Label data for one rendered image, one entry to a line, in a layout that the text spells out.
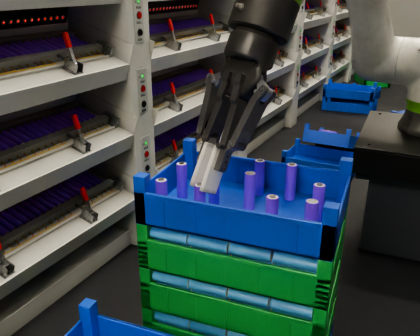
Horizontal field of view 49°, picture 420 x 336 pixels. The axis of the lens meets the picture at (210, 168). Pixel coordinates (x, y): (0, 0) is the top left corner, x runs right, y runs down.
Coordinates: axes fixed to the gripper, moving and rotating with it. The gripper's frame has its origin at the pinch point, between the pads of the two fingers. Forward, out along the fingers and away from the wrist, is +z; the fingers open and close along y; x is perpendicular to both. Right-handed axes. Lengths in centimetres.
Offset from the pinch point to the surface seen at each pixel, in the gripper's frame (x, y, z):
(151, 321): -3.7, 4.9, 28.4
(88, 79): -3, 52, -6
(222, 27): -67, 91, -42
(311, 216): -6.9, -15.0, 1.1
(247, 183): -6.8, -2.1, 0.7
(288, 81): -143, 116, -41
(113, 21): -9, 62, -22
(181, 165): -1.6, 8.3, 1.8
